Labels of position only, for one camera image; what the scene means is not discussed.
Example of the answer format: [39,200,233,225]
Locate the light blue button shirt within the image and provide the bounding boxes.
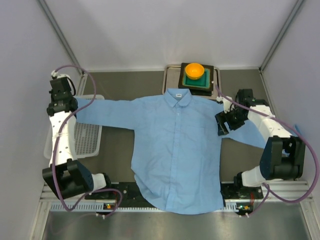
[74,87,305,215]

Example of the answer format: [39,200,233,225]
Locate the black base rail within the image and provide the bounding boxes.
[85,182,264,208]

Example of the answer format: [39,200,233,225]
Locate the purple cable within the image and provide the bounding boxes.
[51,64,123,219]
[214,84,317,218]

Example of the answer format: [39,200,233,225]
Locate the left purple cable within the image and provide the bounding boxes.
[51,64,123,219]

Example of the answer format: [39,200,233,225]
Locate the green square plate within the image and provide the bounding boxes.
[179,68,212,91]

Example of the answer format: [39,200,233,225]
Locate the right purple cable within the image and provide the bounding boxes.
[214,84,317,218]

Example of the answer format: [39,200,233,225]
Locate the white plastic basket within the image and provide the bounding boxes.
[43,94,102,160]

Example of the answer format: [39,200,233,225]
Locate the black square plate stack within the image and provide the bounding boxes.
[178,62,214,96]

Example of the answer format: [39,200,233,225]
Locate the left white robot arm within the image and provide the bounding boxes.
[42,71,111,199]

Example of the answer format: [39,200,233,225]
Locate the white slotted cable duct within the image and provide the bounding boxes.
[50,202,249,213]

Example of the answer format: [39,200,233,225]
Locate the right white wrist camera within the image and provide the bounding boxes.
[216,96,235,114]

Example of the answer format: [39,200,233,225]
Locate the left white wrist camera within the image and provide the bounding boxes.
[51,70,71,80]

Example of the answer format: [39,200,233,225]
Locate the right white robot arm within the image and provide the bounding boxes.
[215,89,306,190]

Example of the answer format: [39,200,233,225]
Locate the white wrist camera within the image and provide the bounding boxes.
[51,70,71,80]
[216,96,235,114]

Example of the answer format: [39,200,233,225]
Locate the silver metal tray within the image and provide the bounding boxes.
[161,65,221,101]

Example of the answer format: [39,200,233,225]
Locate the orange plastic bowl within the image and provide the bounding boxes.
[184,63,205,80]

